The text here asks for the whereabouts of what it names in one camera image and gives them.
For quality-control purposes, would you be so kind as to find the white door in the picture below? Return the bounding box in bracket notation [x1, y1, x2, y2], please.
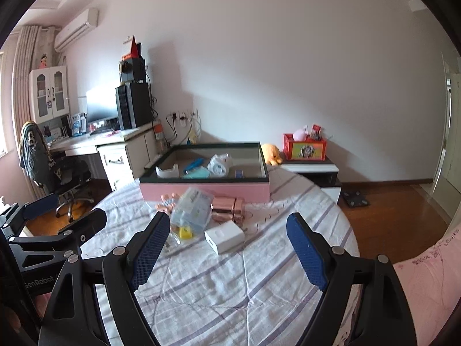
[431, 53, 455, 203]

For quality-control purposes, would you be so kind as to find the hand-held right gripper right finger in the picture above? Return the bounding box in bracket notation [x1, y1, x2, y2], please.
[286, 213, 418, 346]

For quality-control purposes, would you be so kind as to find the white desk with drawers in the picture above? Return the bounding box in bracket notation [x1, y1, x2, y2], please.
[48, 120, 170, 192]

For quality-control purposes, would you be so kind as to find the orange plush toy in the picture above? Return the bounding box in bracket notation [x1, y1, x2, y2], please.
[261, 143, 284, 167]

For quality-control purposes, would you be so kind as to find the rose gold metallic box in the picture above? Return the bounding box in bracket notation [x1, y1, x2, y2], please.
[211, 198, 246, 223]

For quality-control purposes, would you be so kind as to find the blue and white box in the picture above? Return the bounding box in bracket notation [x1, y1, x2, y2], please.
[71, 113, 88, 135]

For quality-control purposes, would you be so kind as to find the white and black bedside table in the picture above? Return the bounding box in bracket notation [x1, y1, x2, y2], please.
[279, 152, 343, 205]

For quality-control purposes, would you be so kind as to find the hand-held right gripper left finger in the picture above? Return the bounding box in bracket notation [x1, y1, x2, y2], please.
[38, 212, 171, 346]

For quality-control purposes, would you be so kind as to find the blue pen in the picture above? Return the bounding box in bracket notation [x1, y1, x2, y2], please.
[184, 158, 205, 174]

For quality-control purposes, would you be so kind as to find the pink printed blanket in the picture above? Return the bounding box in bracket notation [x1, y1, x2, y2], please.
[392, 223, 461, 346]

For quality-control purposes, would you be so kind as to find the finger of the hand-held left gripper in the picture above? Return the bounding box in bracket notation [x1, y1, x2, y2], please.
[58, 208, 108, 259]
[0, 193, 59, 240]

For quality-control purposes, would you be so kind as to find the clear plastic bag with cards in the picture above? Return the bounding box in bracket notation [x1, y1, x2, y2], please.
[170, 187, 215, 236]

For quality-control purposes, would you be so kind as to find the black bathroom scale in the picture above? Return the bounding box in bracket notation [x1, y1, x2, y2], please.
[340, 190, 370, 208]

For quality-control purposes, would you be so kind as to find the dark printed jacket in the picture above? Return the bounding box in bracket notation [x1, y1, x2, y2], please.
[20, 121, 55, 189]

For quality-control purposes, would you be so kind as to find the red storage crate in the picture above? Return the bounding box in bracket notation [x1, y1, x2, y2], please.
[283, 133, 328, 161]

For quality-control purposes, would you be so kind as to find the black computer tower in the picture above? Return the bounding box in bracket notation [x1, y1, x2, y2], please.
[115, 82, 154, 131]

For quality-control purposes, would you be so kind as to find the beige curtain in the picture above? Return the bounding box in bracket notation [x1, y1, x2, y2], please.
[12, 25, 60, 145]

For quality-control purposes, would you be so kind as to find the computer monitor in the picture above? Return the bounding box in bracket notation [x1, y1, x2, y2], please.
[86, 86, 120, 125]

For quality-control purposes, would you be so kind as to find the white wall outlet strip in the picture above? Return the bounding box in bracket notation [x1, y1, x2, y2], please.
[166, 109, 200, 127]

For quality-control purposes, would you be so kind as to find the white charger adapter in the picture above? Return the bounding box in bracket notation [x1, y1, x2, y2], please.
[205, 221, 245, 255]

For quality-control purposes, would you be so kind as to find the white item in plastic wrap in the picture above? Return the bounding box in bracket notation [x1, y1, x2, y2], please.
[208, 154, 231, 177]

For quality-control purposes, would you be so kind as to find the pink storage box black rim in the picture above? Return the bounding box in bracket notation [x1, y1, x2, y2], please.
[140, 142, 270, 203]

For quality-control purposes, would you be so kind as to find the white tape dispenser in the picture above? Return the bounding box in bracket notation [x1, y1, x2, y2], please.
[156, 164, 179, 179]

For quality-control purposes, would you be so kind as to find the white air conditioner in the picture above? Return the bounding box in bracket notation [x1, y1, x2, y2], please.
[54, 8, 99, 52]

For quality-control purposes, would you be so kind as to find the black office chair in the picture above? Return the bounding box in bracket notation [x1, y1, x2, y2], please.
[20, 121, 95, 223]

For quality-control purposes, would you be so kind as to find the white glass-door cabinet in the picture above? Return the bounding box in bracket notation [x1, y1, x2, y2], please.
[29, 65, 71, 125]

